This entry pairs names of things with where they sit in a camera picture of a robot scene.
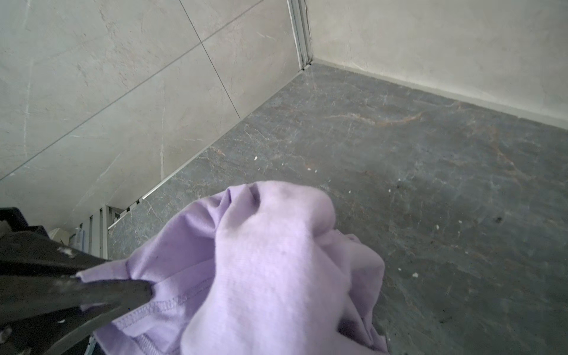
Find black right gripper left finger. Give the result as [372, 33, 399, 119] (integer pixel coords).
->
[1, 276, 152, 328]

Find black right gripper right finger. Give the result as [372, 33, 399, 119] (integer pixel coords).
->
[1, 303, 122, 354]

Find purple cloth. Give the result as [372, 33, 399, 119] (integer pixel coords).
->
[79, 181, 388, 354]

